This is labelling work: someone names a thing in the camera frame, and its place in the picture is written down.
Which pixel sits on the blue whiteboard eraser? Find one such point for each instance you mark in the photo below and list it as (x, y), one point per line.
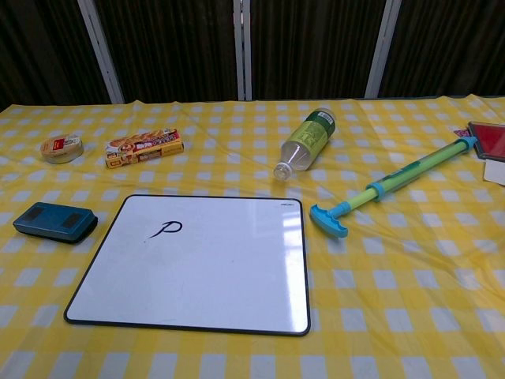
(51, 221)

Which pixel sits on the white dry-erase board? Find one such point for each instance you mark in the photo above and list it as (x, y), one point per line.
(197, 272)

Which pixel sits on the clear bottle green label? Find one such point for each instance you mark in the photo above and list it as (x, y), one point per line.
(309, 136)

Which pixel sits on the yellow curry roux box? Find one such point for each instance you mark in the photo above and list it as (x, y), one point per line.
(142, 151)

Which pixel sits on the green blue toy pump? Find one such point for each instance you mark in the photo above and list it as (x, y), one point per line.
(394, 179)

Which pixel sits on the black curtain panel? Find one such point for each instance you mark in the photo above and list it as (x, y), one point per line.
(39, 47)
(169, 47)
(315, 47)
(453, 43)

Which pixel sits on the yellow checkered tablecloth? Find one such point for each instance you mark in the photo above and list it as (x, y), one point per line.
(394, 296)

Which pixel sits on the round tan tin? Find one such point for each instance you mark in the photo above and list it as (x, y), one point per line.
(61, 148)

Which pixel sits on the pink patterned small packet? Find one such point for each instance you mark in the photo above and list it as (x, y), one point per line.
(462, 132)

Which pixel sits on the white and blue card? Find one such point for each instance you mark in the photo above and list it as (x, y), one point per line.
(495, 172)

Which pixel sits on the white partition post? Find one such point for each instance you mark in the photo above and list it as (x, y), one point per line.
(100, 51)
(242, 47)
(382, 47)

